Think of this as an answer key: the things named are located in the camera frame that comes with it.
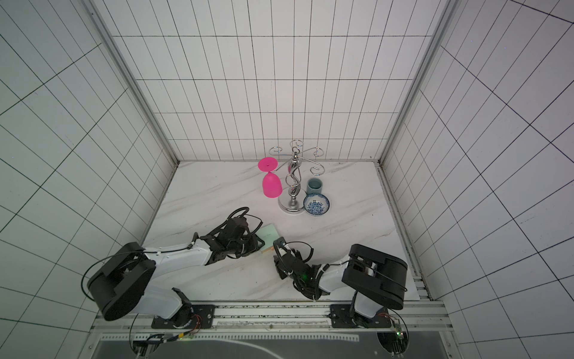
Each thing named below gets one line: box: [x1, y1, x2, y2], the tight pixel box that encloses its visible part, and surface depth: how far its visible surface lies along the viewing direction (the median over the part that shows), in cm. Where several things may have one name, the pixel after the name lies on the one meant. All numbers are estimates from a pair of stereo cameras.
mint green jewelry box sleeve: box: [255, 223, 280, 252], surface depth 91 cm
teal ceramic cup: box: [306, 178, 323, 195], surface depth 105 cm
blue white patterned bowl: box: [303, 192, 331, 217], surface depth 102 cm
